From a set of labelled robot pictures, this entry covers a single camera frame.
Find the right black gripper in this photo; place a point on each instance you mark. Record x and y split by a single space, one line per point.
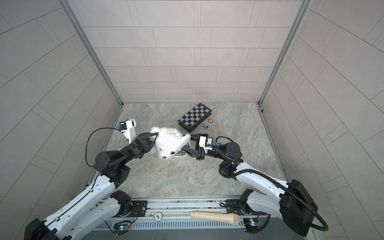
194 155

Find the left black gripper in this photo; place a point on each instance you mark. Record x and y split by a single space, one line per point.
138 148

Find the white teddy bear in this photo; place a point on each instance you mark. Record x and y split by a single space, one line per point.
169 141

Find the blue white striped sweater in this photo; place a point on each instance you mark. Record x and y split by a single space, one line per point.
182 152

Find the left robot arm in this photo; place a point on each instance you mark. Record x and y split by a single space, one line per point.
99 201

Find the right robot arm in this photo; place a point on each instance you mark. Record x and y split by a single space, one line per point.
289 201

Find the black folded chess board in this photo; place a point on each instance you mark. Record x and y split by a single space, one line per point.
194 117

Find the white round knob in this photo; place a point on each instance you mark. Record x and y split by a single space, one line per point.
158 216

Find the left green circuit board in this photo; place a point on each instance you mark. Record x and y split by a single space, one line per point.
122 227

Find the green circuit board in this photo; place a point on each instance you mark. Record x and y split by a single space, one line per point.
251 225
122 227

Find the right green circuit board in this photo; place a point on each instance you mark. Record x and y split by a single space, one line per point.
251 225

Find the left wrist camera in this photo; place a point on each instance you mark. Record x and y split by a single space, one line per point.
128 129

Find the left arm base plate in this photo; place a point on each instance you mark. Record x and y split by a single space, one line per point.
135 208

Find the aluminium mounting rail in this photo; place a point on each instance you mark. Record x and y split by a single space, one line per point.
180 208

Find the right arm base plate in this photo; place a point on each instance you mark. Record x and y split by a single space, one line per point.
239 208

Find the beige handle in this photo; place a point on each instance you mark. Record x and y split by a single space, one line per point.
229 218

